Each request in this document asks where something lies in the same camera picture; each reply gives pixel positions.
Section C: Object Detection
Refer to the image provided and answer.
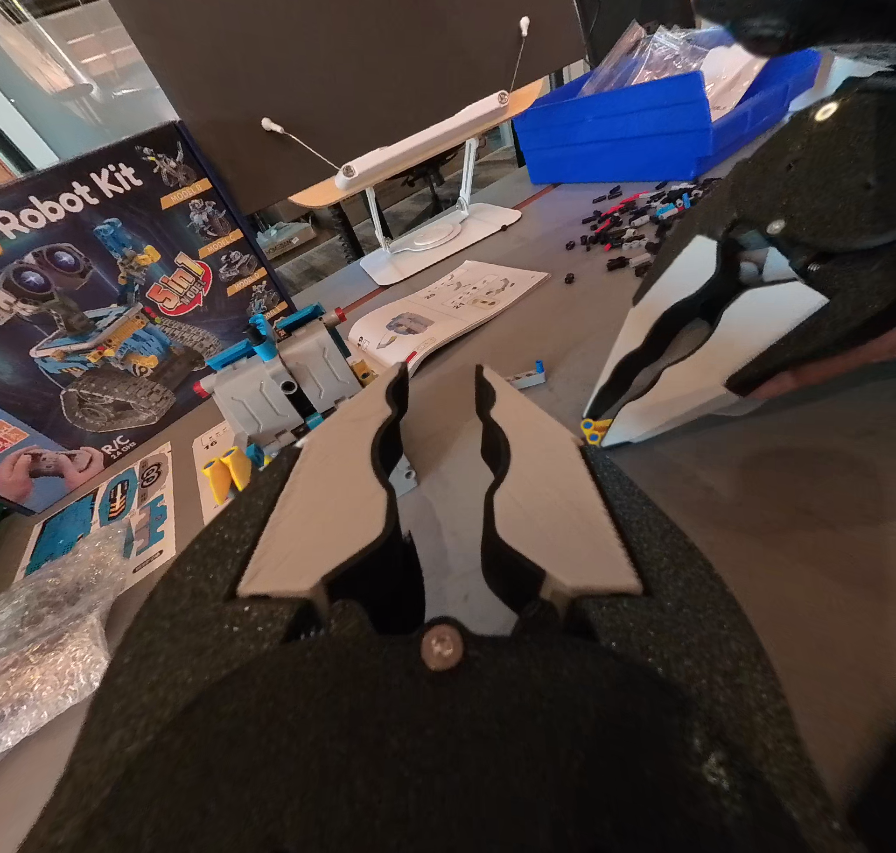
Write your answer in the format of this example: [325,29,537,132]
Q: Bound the white folding stand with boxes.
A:
[260,16,546,287]

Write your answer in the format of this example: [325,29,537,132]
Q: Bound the person's right hand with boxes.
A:
[752,354,896,404]

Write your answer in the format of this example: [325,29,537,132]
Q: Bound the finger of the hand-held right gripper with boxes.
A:
[583,233,730,420]
[601,246,828,448]

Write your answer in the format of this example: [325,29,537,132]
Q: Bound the blue plastic bin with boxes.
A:
[512,48,823,185]

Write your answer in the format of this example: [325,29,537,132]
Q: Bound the clear plastic bags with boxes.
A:
[577,20,771,115]

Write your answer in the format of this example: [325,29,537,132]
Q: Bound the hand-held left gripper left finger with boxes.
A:
[237,363,410,599]

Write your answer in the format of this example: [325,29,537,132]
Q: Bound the instruction booklet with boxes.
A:
[348,260,552,378]

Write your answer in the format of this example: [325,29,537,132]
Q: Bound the dark blue robot kit box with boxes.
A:
[0,121,295,514]

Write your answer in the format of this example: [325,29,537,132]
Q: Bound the sticker sheet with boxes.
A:
[14,442,176,581]

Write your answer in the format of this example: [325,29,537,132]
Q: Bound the pile of small brick pieces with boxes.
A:
[563,177,722,287]

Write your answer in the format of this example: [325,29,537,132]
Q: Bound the white instruction sheet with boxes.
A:
[192,422,242,525]

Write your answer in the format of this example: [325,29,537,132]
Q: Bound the black board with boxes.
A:
[80,0,588,215]

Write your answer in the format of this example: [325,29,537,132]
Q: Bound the bubble wrap bag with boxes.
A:
[0,608,113,752]
[0,520,137,630]

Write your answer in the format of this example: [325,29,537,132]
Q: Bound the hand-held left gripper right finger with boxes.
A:
[475,365,644,599]

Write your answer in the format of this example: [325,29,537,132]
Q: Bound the grey blue brick robot model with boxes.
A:
[202,303,421,507]

